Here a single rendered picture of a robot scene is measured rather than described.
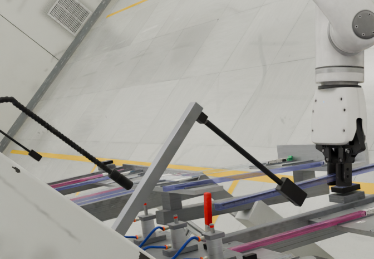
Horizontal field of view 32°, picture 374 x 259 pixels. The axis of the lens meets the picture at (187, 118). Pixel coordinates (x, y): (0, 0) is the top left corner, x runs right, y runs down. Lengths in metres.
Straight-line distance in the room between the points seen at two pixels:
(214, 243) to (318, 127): 0.37
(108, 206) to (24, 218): 1.48
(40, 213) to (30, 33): 8.36
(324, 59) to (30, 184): 0.73
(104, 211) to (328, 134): 0.99
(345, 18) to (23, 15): 7.93
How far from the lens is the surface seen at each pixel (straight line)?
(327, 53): 1.16
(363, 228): 1.29
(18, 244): 0.54
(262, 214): 1.60
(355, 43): 1.10
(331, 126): 1.16
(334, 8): 1.09
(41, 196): 0.54
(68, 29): 9.02
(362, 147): 1.14
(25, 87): 8.79
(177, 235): 1.01
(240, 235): 1.31
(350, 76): 1.16
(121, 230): 0.82
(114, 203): 2.01
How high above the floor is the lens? 1.66
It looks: 22 degrees down
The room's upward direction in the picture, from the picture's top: 51 degrees counter-clockwise
